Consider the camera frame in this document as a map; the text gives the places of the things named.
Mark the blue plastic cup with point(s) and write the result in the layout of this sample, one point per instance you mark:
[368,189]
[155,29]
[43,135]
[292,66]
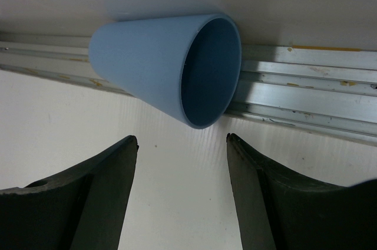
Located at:
[187,67]

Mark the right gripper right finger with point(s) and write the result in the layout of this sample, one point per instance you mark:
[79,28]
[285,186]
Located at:
[278,208]

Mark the aluminium right side rail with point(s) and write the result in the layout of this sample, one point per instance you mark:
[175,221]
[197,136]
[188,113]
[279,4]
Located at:
[324,90]

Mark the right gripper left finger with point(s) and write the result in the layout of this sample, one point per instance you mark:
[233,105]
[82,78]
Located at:
[82,207]

